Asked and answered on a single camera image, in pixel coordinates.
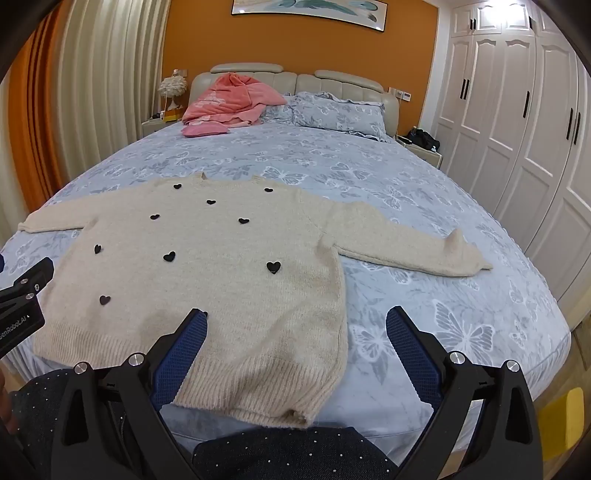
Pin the orange curtain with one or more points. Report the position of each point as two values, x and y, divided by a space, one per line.
37 115

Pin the yellow box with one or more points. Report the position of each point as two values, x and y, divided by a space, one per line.
171 116

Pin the beige leather headboard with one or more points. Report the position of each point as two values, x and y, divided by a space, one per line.
341 83

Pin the black bag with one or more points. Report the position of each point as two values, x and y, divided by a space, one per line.
424 138

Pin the framed wall painting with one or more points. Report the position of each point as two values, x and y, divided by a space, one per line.
314 9

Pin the pink folded cloth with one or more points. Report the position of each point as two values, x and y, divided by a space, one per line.
203 130

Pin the yellow stool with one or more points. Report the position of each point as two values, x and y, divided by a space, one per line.
565 420

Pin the pink garment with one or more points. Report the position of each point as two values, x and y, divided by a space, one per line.
226 99

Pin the beige sweater with black hearts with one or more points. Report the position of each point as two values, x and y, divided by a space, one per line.
221 286

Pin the dark dotted pants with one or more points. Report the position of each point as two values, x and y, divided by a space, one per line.
286 454

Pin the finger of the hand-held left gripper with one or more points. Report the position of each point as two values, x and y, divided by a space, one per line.
28 281

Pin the beige nightstand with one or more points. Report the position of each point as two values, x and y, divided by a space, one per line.
154 127
427 157

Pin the wall switch panel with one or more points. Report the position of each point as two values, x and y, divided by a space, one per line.
400 93

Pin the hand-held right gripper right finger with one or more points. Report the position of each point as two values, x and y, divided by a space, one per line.
411 353

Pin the white wardrobe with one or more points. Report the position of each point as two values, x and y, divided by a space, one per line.
517 138

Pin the bed with blue butterfly sheet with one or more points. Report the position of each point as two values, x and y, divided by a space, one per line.
369 184

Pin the white feather lamp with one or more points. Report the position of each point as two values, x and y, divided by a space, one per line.
171 87

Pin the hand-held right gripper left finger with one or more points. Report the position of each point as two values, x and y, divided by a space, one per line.
184 350

